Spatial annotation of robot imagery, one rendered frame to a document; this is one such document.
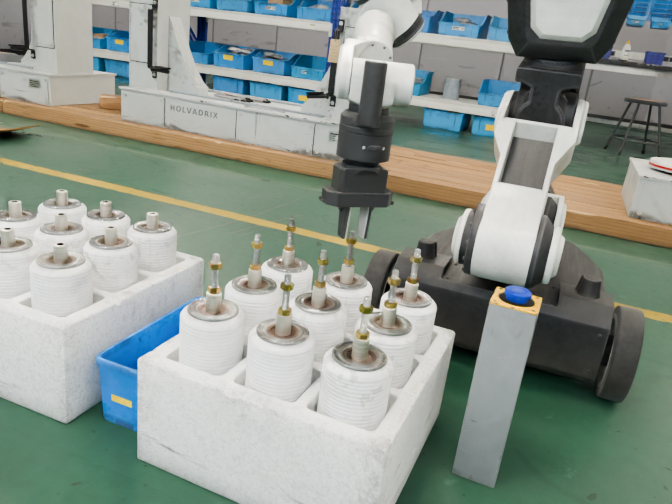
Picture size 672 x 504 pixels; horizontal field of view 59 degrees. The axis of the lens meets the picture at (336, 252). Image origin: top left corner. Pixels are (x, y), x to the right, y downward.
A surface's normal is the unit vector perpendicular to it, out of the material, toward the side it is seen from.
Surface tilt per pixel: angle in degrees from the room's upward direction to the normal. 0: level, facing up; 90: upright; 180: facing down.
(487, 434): 90
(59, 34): 90
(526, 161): 52
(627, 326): 30
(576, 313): 45
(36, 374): 90
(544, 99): 101
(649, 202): 90
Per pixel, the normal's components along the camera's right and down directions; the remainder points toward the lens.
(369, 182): 0.35, 0.36
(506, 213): -0.14, -0.57
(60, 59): 0.92, 0.22
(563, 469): 0.11, -0.94
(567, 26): -0.29, 0.48
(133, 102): -0.37, 0.27
